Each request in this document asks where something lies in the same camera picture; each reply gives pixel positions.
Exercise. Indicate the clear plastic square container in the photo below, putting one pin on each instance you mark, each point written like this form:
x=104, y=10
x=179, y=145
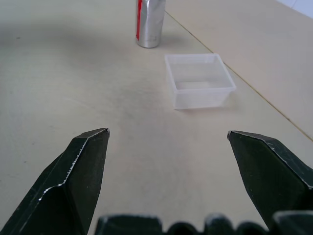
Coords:
x=199, y=98

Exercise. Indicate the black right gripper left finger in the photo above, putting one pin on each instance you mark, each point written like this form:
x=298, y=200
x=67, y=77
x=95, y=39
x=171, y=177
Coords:
x=73, y=186

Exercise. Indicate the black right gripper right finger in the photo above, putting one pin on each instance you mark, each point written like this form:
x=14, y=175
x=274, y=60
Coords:
x=271, y=176

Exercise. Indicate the silver jar with red tape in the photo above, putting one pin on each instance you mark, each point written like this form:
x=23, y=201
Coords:
x=150, y=24

